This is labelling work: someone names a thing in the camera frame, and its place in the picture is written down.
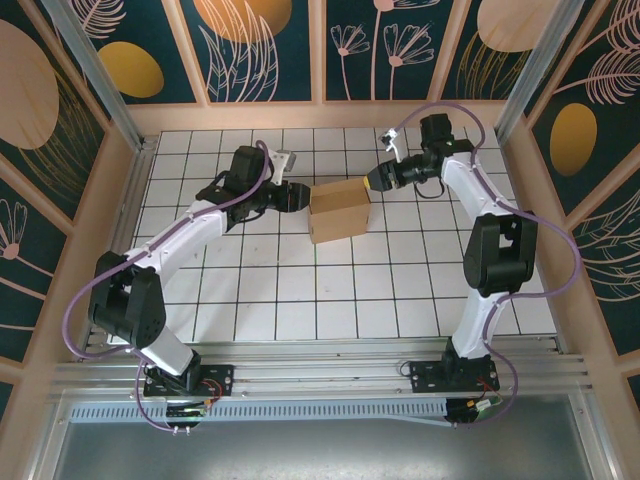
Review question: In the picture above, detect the brown cardboard paper box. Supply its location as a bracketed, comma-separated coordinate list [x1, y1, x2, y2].
[306, 178, 373, 245]

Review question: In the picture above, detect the grey metal sheet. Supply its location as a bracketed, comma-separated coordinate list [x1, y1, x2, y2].
[29, 394, 616, 480]

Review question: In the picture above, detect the right aluminium frame post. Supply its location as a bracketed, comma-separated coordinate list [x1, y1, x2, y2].
[493, 0, 587, 137]

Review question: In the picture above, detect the aluminium frame post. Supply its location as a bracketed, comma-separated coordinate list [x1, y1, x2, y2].
[493, 0, 587, 137]
[39, 0, 149, 154]

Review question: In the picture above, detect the aluminium side rail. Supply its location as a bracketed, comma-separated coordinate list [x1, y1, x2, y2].
[74, 133, 159, 361]

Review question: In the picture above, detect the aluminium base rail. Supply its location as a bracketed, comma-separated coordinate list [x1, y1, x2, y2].
[47, 337, 599, 404]

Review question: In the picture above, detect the left aluminium frame post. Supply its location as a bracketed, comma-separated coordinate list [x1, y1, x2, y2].
[39, 0, 149, 154]

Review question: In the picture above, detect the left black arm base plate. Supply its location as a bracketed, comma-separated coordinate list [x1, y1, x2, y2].
[142, 363, 236, 399]

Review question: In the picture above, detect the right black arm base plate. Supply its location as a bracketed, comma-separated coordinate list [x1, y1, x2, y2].
[407, 359, 500, 397]

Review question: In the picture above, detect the grey slotted cable duct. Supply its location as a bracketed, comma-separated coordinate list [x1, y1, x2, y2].
[68, 397, 450, 425]

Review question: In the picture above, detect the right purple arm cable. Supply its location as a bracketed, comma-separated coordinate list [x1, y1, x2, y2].
[397, 101, 582, 430]

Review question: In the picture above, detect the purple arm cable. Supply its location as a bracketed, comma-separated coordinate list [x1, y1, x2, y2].
[397, 101, 582, 430]
[64, 139, 274, 435]

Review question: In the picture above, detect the left circuit board with wires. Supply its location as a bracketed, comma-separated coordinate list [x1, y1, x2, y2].
[164, 377, 225, 421]

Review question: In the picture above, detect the circuit board with wires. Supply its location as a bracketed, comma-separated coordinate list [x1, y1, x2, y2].
[447, 372, 504, 426]
[164, 377, 225, 421]

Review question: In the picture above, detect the right circuit board with wires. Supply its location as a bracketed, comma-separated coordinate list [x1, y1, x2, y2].
[447, 372, 504, 426]

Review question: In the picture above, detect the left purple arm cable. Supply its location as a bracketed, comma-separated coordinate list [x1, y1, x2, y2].
[64, 139, 274, 435]

